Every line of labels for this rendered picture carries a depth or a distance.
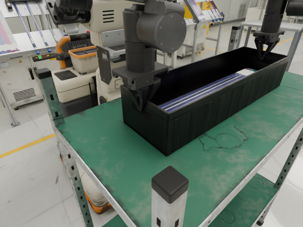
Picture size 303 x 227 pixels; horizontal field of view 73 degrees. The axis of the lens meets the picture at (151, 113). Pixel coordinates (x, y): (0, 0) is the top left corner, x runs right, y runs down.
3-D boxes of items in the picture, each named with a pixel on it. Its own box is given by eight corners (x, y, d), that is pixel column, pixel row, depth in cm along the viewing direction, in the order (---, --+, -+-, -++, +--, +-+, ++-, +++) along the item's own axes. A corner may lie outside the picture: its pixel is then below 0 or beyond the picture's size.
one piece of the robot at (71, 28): (57, 27, 84) (51, -4, 77) (68, 26, 87) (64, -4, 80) (66, 35, 79) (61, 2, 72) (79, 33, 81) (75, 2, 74)
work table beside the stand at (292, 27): (277, 90, 286) (300, 29, 243) (228, 78, 323) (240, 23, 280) (284, 80, 315) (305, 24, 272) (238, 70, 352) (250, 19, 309)
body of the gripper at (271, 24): (283, 36, 74) (290, 13, 70) (270, 40, 68) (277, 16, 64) (265, 33, 78) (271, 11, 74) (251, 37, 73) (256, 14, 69)
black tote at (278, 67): (237, 72, 87) (243, 45, 81) (279, 86, 76) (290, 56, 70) (123, 122, 56) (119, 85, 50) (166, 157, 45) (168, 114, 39)
